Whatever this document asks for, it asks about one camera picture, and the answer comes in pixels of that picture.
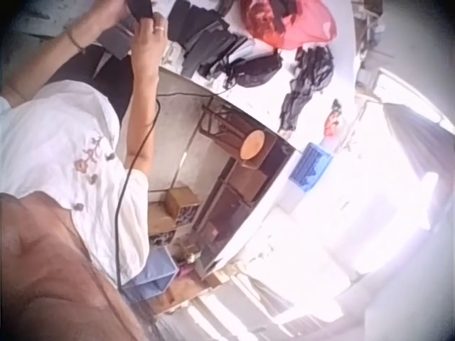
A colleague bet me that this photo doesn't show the person's left hand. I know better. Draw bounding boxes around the person's left hand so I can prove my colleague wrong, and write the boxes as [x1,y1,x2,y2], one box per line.
[75,0,135,48]

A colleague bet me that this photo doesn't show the black handheld device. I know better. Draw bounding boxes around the black handheld device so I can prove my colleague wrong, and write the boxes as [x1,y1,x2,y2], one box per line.
[126,0,155,20]

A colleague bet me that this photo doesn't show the grey folded garment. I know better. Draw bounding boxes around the grey folded garment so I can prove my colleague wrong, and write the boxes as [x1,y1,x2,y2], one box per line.
[95,19,138,60]

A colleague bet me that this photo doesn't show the person's legs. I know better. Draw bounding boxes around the person's legs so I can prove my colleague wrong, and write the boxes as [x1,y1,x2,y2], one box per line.
[45,44,134,120]

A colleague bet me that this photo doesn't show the small red figurine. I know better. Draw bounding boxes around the small red figurine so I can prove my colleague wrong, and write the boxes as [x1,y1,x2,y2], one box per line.
[322,98,343,139]

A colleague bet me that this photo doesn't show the blue plastic basket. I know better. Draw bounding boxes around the blue plastic basket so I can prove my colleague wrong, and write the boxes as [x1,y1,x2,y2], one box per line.
[288,141,334,193]

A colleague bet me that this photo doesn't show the black power cable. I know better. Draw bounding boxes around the black power cable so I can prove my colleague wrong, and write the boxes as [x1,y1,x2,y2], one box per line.
[115,90,232,289]

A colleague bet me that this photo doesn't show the blue storage box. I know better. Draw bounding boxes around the blue storage box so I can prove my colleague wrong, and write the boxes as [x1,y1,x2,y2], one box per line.
[122,246,179,303]

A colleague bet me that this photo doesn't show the person's right hand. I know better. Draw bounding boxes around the person's right hand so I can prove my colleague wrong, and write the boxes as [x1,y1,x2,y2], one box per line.
[129,14,168,71]

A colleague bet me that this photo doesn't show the round wooden stool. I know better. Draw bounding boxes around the round wooden stool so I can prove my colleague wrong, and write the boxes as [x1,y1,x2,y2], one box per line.
[198,102,279,170]

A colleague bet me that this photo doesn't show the dark brown wooden cabinet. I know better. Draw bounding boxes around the dark brown wooden cabinet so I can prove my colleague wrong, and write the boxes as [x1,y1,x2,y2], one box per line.
[193,140,296,280]

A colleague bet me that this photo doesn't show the dark patterned garment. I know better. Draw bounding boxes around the dark patterned garment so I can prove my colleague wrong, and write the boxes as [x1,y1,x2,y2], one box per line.
[279,45,336,133]

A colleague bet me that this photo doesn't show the thin gold bracelet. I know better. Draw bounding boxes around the thin gold bracelet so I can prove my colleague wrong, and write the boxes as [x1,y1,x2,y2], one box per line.
[65,29,87,55]

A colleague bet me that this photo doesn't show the red plastic bag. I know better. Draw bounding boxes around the red plastic bag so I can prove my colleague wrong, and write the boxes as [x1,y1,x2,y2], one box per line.
[240,0,338,50]

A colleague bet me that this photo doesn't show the grey curtain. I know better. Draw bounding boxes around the grey curtain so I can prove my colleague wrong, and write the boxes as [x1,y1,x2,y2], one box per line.
[382,102,455,182]

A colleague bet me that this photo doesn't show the pile of dark clothes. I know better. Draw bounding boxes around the pile of dark clothes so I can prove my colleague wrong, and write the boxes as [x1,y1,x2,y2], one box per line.
[165,0,284,88]

